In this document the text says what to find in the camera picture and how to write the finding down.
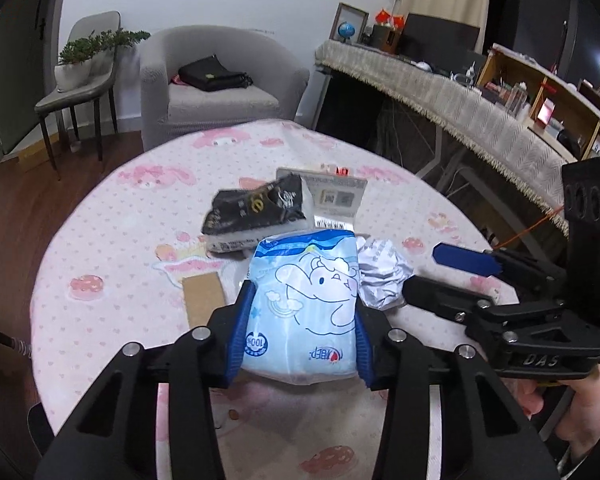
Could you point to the grey armchair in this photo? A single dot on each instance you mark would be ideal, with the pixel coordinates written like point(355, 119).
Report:
point(220, 105)

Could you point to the brown cardboard piece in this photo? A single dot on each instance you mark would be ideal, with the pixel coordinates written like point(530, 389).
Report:
point(202, 297)

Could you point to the black handbag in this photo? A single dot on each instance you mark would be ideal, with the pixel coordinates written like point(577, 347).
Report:
point(207, 74)

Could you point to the white paper ball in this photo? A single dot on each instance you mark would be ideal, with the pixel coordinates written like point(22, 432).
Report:
point(380, 275)

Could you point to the potted plant in white pot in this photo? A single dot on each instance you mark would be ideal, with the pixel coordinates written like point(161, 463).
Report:
point(72, 75)
point(102, 60)

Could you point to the brown wooden box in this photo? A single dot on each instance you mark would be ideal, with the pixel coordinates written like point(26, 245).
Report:
point(386, 37)

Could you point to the grey-green door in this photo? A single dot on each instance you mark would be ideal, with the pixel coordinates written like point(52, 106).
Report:
point(15, 85)

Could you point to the black plastic bag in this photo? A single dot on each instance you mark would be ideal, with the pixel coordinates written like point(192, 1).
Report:
point(250, 205)

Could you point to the grey dining chair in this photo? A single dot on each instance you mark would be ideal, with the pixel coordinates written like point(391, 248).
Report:
point(70, 100)

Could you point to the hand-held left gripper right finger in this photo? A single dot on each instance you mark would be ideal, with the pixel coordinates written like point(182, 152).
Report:
point(362, 355)

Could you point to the person's right hand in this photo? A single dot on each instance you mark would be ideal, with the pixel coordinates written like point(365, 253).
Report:
point(587, 410)

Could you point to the wooden picture frame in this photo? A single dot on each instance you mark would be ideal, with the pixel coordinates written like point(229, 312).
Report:
point(360, 15)

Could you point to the small red flags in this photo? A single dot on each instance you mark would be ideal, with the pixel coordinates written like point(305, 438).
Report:
point(382, 15)

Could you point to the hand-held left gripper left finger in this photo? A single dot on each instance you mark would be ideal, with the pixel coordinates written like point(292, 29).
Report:
point(242, 330)

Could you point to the beige fringed desk cloth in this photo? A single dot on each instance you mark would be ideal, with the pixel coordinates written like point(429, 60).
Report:
point(455, 100)

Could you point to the small blue globe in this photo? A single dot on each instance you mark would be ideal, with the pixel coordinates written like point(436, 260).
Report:
point(346, 30)

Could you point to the wooden shelf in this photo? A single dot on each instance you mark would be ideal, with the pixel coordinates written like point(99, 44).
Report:
point(575, 105)

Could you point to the blue tissue packet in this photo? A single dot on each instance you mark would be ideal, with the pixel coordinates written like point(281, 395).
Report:
point(305, 300)

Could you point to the black monitor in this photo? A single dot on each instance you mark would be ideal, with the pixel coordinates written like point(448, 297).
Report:
point(440, 35)

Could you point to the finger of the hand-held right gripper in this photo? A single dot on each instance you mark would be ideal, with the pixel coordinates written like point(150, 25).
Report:
point(430, 292)
point(460, 256)

